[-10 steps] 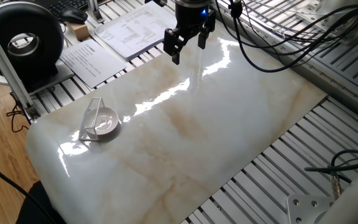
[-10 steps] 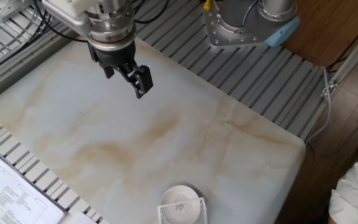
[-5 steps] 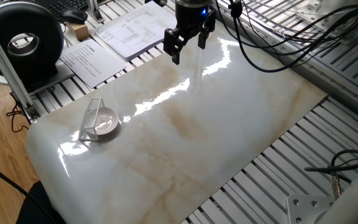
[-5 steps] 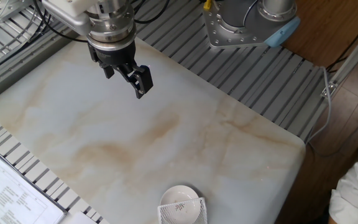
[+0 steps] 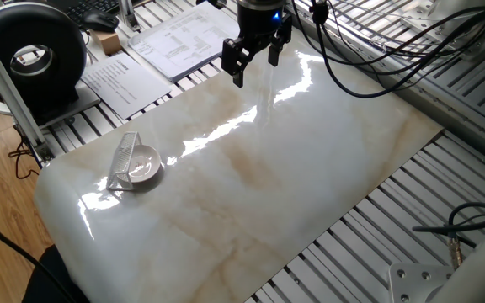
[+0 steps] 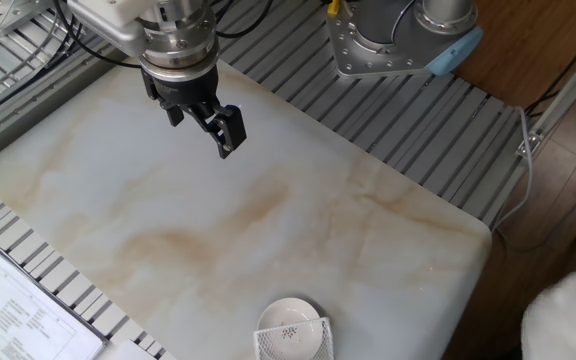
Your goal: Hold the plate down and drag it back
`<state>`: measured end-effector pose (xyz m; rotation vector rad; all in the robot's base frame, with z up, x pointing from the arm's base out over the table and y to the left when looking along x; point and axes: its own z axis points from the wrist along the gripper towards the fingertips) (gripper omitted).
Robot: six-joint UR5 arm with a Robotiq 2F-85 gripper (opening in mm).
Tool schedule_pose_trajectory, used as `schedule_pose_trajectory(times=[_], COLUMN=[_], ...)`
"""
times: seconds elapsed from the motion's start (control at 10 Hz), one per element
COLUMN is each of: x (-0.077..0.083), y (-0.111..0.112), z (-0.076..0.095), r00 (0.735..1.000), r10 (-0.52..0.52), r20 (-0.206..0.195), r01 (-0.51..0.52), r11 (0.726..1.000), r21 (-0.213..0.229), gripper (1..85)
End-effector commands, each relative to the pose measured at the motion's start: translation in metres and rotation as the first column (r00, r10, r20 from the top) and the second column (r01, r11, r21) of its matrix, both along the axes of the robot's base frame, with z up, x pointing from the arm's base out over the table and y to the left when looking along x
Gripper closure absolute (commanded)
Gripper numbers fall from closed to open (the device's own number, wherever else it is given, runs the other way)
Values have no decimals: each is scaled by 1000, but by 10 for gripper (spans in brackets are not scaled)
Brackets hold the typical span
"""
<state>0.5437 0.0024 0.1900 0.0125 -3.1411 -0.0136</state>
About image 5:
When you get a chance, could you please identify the single printed paper sheet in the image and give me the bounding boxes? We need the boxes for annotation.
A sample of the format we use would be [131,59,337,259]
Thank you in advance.
[80,52,174,121]

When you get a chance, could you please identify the small white floral plate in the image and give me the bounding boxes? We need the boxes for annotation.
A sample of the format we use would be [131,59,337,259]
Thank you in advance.
[126,144,163,184]

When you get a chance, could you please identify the black floor cable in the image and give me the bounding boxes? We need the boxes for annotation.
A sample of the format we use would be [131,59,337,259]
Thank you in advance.
[0,205,75,303]

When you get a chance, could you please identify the silver metal stand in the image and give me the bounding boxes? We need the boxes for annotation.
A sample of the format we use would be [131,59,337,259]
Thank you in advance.
[118,0,142,33]

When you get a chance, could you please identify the grey flat base plate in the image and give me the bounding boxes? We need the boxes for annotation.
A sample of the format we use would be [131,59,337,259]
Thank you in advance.
[35,79,102,130]

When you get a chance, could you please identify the thin black cable bundle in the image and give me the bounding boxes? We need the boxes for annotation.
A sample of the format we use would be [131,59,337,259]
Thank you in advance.
[290,0,485,92]

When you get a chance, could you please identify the black cable clamp knob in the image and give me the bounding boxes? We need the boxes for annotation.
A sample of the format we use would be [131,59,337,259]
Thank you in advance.
[309,0,330,25]

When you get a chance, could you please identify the black computer keyboard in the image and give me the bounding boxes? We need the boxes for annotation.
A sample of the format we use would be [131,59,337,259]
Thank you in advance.
[51,0,121,24]

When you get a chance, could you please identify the thin black tangled wire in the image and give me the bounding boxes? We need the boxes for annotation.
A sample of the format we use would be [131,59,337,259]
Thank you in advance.
[8,125,40,181]

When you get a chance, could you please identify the white wire mesh holder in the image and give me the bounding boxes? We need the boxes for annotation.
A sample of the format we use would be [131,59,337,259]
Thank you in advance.
[105,130,143,193]

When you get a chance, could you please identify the black computer mouse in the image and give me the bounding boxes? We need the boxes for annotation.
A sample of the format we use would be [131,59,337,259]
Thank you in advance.
[80,8,120,34]

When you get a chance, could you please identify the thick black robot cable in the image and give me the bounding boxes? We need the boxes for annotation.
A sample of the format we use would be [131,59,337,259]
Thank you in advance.
[313,0,485,99]

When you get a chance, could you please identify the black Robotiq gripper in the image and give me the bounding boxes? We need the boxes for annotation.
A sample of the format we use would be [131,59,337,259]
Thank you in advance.
[221,0,293,88]

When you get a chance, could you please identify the aluminium plate with holes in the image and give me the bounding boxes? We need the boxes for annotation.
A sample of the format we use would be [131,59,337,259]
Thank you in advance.
[400,0,485,64]

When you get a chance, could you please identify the black ring-shaped device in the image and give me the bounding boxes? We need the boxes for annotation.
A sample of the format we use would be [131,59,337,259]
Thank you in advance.
[0,2,88,123]

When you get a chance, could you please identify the aluminium frame post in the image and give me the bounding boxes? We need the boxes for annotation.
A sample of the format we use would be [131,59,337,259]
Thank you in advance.
[0,16,56,163]

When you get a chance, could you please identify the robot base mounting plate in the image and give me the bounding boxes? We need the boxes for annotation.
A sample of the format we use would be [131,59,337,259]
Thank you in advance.
[388,263,454,303]

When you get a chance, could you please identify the stack of printed papers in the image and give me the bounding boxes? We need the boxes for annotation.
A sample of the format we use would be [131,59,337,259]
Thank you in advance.
[127,2,240,83]

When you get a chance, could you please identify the small brown cardboard block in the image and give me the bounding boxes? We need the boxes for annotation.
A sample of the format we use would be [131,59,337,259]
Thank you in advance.
[89,29,122,56]

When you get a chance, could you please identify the grey aluminium divider beam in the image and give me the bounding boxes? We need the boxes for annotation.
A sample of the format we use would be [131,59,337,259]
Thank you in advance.
[286,8,485,159]

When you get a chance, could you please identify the black bag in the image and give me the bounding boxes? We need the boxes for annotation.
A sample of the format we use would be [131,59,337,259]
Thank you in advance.
[21,243,92,303]

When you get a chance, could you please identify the glossy marble pattern board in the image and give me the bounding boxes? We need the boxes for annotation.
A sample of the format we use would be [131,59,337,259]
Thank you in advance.
[34,31,445,303]

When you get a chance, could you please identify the black cable with metal plug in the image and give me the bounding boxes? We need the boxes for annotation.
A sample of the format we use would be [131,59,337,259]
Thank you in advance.
[412,201,485,270]

